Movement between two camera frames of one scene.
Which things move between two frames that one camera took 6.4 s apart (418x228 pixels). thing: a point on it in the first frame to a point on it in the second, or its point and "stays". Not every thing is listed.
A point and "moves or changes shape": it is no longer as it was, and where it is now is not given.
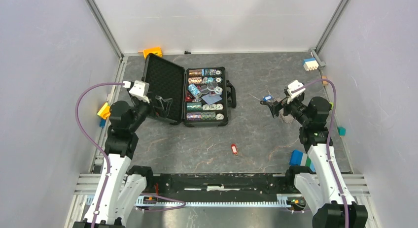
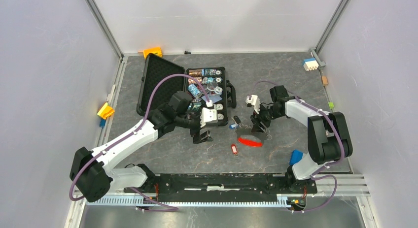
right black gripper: [274, 109] to [256, 128]
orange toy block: [154, 49] stays
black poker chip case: [196, 97] stays
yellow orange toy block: [104, 112] stays
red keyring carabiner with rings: [287, 118] moves or changes shape
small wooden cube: [325, 82] stays
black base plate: [215, 187] stays
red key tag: [234, 148] stays
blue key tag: [267, 98] to [233, 126]
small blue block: [102, 122] stays
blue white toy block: [310, 64] stays
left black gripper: [156, 111] to [195, 134]
